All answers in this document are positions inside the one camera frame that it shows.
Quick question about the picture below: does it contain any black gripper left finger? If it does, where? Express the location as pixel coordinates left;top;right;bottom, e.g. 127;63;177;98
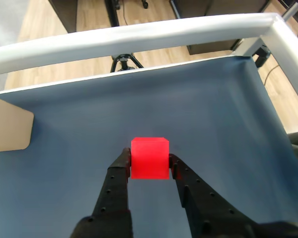
69;147;134;238

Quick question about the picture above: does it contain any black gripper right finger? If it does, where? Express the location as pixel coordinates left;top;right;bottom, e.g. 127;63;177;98
167;153;263;238

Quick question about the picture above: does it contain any red cube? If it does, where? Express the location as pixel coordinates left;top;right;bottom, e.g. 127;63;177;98
130;136;170;180

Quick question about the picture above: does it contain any beige rounded box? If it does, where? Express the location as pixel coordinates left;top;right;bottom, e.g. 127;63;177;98
0;95;35;152

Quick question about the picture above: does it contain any blue-grey table mat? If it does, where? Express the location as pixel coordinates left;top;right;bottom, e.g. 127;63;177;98
0;56;298;238

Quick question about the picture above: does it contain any black tripod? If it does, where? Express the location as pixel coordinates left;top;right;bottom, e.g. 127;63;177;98
110;52;145;73

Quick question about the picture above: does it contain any black table clamp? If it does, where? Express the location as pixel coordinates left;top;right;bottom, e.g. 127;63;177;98
253;45;271;68

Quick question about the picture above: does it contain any black desk leg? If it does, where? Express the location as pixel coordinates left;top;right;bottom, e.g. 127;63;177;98
104;0;120;27

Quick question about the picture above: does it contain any dark furniture panel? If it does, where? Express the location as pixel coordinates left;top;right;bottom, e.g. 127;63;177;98
49;0;78;33

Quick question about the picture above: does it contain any dark cabinet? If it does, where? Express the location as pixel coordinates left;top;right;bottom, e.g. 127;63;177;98
170;0;273;56

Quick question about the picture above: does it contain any grey metal pole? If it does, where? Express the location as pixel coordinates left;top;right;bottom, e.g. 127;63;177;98
282;2;298;22

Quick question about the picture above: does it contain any thin floor cable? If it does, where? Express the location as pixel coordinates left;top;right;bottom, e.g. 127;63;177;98
264;64;282;85

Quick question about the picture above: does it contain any white tubular frame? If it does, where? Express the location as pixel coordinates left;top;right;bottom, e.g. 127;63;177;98
0;12;298;111

